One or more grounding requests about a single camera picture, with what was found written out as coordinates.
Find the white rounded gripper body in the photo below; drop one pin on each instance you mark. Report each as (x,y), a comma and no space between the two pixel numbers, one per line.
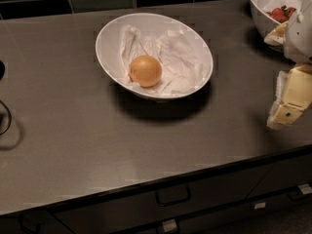
(299,38)

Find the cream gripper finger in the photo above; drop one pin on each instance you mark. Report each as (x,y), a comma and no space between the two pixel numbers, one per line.
(277,37)
(293,96)

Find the orange fruit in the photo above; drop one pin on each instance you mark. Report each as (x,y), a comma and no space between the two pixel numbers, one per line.
(145,70)

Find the white bowl with strawberries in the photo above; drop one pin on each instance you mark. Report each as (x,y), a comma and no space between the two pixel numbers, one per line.
(262,8)

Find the white ceramic bowl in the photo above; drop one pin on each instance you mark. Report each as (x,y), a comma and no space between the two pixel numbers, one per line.
(108,44)

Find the red strawberries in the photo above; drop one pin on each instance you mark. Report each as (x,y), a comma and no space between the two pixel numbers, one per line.
(282,14)

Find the dark right drawer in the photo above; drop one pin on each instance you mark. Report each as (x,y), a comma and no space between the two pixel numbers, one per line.
(285,174)

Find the dark drawer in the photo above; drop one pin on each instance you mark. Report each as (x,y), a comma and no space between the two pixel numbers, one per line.
(133,211)
(285,174)
(202,220)

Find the white paper napkin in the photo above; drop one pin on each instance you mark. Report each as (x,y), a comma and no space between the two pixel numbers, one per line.
(183,71)

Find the dark lower drawer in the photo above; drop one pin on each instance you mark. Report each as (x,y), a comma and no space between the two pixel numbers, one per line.
(202,220)

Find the dark upper drawer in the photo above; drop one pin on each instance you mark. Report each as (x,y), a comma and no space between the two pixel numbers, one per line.
(133,211)

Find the black round object left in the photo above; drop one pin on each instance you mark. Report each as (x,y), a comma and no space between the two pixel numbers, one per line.
(2,69)

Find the dark left cabinet front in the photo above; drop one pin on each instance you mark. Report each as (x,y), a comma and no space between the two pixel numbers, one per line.
(33,222)

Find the black drawer handle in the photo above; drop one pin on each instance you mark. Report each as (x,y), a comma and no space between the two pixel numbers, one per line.
(173,195)

